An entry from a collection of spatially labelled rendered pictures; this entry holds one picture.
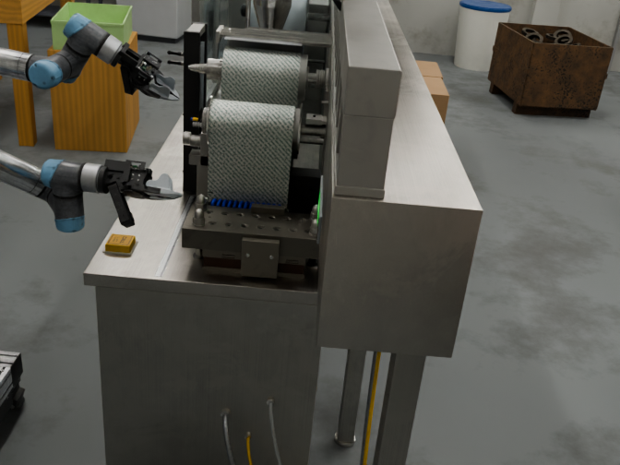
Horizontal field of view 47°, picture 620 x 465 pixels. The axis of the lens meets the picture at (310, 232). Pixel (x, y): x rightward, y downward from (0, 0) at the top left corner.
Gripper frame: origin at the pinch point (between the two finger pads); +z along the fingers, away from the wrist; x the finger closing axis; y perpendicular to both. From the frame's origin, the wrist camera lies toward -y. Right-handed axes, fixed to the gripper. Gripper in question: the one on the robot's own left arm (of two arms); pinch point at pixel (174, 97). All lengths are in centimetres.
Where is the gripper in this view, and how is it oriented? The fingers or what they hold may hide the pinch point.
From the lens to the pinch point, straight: 220.3
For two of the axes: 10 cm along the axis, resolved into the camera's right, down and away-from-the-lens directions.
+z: 8.0, 5.2, 3.0
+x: 3.4, -8.0, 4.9
